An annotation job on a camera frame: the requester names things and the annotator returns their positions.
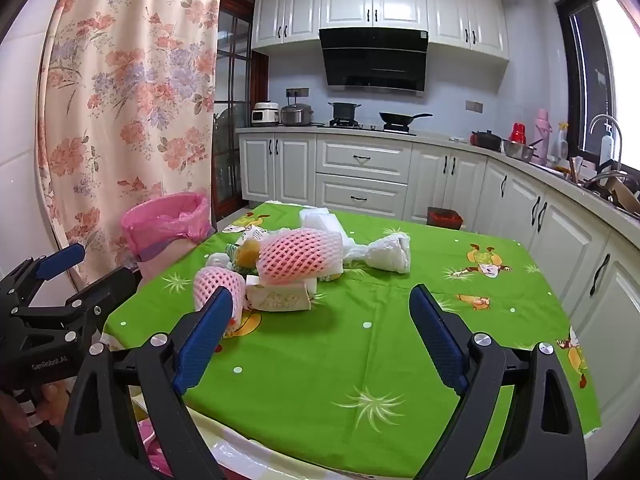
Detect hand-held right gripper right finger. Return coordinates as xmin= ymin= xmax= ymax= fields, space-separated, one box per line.
xmin=408 ymin=284 xmax=588 ymax=480

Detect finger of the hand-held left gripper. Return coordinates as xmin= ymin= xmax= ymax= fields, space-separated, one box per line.
xmin=0 ymin=243 xmax=86 ymax=313
xmin=64 ymin=265 xmax=139 ymax=336

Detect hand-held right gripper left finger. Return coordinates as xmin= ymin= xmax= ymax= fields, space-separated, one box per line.
xmin=57 ymin=286 xmax=236 ymax=480

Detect small pink foam net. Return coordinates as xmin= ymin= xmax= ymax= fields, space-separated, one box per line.
xmin=193 ymin=266 xmax=247 ymax=314

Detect pale pink trash bin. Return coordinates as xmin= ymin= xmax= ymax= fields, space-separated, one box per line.
xmin=135 ymin=237 xmax=201 ymax=291

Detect pink bin liner bag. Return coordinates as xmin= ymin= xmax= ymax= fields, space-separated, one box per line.
xmin=120 ymin=191 xmax=216 ymax=263

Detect yellow sponge piece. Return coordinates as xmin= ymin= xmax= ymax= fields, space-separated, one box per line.
xmin=235 ymin=240 xmax=261 ymax=269

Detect white plastic bag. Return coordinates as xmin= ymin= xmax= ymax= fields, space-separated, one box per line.
xmin=344 ymin=232 xmax=412 ymax=275

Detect large pink foam net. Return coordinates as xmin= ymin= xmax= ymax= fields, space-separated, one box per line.
xmin=256 ymin=227 xmax=346 ymax=284

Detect white foam sheet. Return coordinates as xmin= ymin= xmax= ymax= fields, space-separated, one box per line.
xmin=299 ymin=208 xmax=342 ymax=234

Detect person's left hand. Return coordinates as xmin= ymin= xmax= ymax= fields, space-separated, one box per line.
xmin=0 ymin=380 xmax=71 ymax=433

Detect pale floral under cloth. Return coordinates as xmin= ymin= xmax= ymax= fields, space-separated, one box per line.
xmin=127 ymin=392 xmax=261 ymax=480

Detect green printed tablecloth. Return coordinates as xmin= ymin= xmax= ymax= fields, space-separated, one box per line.
xmin=100 ymin=201 xmax=602 ymax=480

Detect brown bin with red bag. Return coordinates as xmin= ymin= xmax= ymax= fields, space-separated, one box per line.
xmin=426 ymin=206 xmax=464 ymax=231

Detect white lower cabinets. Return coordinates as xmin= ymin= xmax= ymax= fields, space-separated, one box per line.
xmin=237 ymin=127 xmax=640 ymax=413

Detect white cabinets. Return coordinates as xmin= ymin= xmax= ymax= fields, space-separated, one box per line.
xmin=251 ymin=0 xmax=510 ymax=64
xmin=237 ymin=127 xmax=640 ymax=413

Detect floral curtain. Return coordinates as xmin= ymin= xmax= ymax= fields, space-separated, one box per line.
xmin=37 ymin=0 xmax=226 ymax=286

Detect black clay pot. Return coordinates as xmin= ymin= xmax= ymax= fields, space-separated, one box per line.
xmin=471 ymin=130 xmax=502 ymax=152

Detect steel bowl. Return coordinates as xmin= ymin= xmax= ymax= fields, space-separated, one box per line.
xmin=502 ymin=139 xmax=539 ymax=162

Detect black gas stove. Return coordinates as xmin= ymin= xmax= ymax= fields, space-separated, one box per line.
xmin=315 ymin=119 xmax=418 ymax=136

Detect black frying pan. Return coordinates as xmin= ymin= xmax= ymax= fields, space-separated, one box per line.
xmin=379 ymin=111 xmax=433 ymax=130

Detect clear spray bottle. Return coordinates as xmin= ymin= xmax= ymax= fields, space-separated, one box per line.
xmin=552 ymin=122 xmax=571 ymax=162

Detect white pressure cooker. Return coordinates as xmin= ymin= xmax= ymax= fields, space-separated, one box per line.
xmin=251 ymin=101 xmax=281 ymax=127

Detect pink thermos bottle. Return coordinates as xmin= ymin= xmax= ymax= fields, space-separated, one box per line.
xmin=534 ymin=108 xmax=551 ymax=154

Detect wooden glass door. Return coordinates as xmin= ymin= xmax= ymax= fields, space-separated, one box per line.
xmin=212 ymin=0 xmax=271 ymax=222

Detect silver rice cooker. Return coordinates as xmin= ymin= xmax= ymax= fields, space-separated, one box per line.
xmin=280 ymin=102 xmax=315 ymax=126

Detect black cooking pot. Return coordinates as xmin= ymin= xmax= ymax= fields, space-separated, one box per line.
xmin=328 ymin=101 xmax=362 ymax=121

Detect white soap bottle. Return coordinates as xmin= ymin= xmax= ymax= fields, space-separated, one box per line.
xmin=599 ymin=122 xmax=614 ymax=166

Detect chrome faucet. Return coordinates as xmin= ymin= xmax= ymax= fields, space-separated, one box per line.
xmin=589 ymin=114 xmax=625 ymax=174

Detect black range hood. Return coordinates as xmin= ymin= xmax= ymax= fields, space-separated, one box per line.
xmin=319 ymin=27 xmax=430 ymax=95

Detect dark framed window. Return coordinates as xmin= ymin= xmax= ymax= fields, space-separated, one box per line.
xmin=555 ymin=0 xmax=640 ymax=162

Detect white upper cabinets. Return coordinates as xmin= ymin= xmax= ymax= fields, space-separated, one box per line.
xmin=251 ymin=0 xmax=510 ymax=64

